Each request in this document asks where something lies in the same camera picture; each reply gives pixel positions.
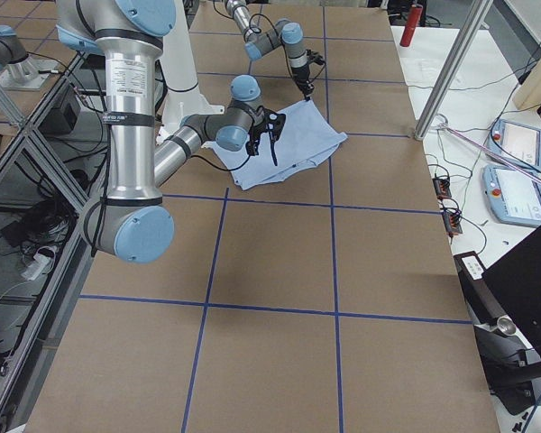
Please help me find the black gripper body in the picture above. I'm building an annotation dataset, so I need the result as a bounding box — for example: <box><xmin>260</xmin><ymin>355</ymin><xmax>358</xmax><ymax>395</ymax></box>
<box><xmin>246</xmin><ymin>110</ymin><xmax>273</xmax><ymax>156</ymax></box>
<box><xmin>290</xmin><ymin>64</ymin><xmax>311</xmax><ymax>88</ymax></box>

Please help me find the light blue t-shirt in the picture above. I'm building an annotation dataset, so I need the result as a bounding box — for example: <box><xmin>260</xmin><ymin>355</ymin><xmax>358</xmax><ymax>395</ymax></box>
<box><xmin>208</xmin><ymin>100</ymin><xmax>347</xmax><ymax>190</ymax></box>

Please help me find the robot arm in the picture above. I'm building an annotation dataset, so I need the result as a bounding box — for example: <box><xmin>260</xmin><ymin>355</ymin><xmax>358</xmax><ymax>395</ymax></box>
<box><xmin>57</xmin><ymin>1</ymin><xmax>286</xmax><ymax>263</ymax></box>
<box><xmin>224</xmin><ymin>1</ymin><xmax>325</xmax><ymax>100</ymax></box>

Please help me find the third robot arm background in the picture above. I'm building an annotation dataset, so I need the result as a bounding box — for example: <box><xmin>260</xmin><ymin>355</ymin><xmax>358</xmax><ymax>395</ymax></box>
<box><xmin>0</xmin><ymin>25</ymin><xmax>59</xmax><ymax>91</ymax></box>

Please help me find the red cylinder bottle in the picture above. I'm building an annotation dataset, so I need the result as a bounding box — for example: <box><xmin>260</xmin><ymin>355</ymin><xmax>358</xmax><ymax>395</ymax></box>
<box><xmin>399</xmin><ymin>3</ymin><xmax>424</xmax><ymax>47</ymax></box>

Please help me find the orange terminal board far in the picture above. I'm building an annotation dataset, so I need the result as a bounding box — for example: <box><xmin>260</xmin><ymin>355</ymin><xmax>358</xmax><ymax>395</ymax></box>
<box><xmin>432</xmin><ymin>177</ymin><xmax>452</xmax><ymax>199</ymax></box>

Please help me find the orange terminal board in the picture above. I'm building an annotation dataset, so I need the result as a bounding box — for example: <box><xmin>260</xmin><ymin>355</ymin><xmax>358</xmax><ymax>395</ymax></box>
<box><xmin>441</xmin><ymin>207</ymin><xmax>463</xmax><ymax>238</ymax></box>
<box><xmin>432</xmin><ymin>177</ymin><xmax>452</xmax><ymax>199</ymax></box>

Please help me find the orange terminal board near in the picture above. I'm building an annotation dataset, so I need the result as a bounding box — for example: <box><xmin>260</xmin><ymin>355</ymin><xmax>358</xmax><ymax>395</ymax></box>
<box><xmin>441</xmin><ymin>207</ymin><xmax>463</xmax><ymax>238</ymax></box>

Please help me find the far teach pendant tablet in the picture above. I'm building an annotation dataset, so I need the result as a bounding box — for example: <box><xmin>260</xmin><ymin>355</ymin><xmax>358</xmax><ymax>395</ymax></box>
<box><xmin>488</xmin><ymin>119</ymin><xmax>541</xmax><ymax>171</ymax></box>

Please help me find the teach pendant tablet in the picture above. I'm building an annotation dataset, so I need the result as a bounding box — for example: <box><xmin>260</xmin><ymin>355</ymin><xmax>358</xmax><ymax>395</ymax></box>
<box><xmin>488</xmin><ymin>119</ymin><xmax>541</xmax><ymax>171</ymax></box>
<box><xmin>482</xmin><ymin>164</ymin><xmax>541</xmax><ymax>227</ymax></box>

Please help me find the near teach pendant tablet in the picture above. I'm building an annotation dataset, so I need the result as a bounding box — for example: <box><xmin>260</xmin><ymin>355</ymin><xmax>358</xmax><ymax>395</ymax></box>
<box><xmin>482</xmin><ymin>164</ymin><xmax>541</xmax><ymax>227</ymax></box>

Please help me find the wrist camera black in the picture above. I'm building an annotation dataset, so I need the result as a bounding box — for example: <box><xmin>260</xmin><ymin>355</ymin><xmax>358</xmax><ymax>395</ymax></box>
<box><xmin>306</xmin><ymin>49</ymin><xmax>326</xmax><ymax>66</ymax></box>
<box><xmin>262</xmin><ymin>107</ymin><xmax>286</xmax><ymax>141</ymax></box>

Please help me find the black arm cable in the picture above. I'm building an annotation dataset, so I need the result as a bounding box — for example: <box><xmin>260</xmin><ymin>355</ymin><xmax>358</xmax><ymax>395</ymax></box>
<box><xmin>247</xmin><ymin>13</ymin><xmax>328</xmax><ymax>91</ymax></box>
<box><xmin>191</xmin><ymin>134</ymin><xmax>256</xmax><ymax>172</ymax></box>

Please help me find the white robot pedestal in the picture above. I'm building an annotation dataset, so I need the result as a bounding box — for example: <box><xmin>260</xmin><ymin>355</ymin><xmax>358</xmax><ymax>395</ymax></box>
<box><xmin>158</xmin><ymin>0</ymin><xmax>225</xmax><ymax>143</ymax></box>

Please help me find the aluminium frame post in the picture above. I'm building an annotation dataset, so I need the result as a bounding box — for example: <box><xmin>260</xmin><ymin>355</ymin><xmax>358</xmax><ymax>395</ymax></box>
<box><xmin>414</xmin><ymin>0</ymin><xmax>493</xmax><ymax>141</ymax></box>

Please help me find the aluminium frame rack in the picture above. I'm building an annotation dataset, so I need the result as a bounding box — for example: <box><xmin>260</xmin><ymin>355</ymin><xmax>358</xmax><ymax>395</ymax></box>
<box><xmin>0</xmin><ymin>55</ymin><xmax>105</xmax><ymax>432</ymax></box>

